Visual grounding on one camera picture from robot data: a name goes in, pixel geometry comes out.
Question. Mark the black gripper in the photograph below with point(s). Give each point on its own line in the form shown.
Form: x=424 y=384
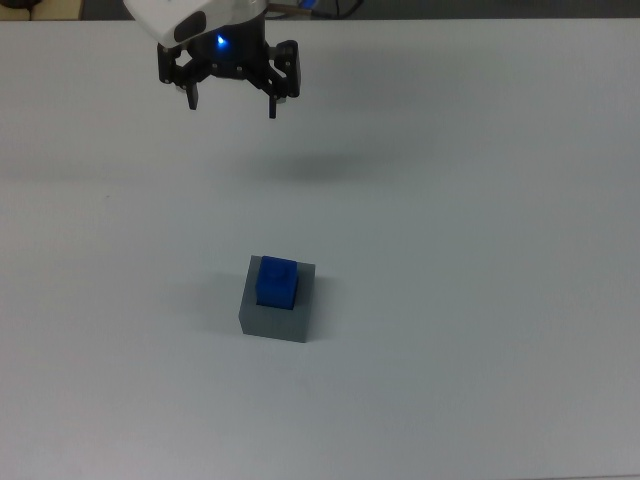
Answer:
x=235 y=52

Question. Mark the grey hollow cuboid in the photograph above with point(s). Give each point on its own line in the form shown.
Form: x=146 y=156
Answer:
x=280 y=327

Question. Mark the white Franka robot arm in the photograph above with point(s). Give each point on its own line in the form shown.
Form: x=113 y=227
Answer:
x=160 y=17

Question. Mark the blue block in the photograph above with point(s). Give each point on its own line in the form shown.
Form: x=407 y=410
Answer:
x=276 y=287

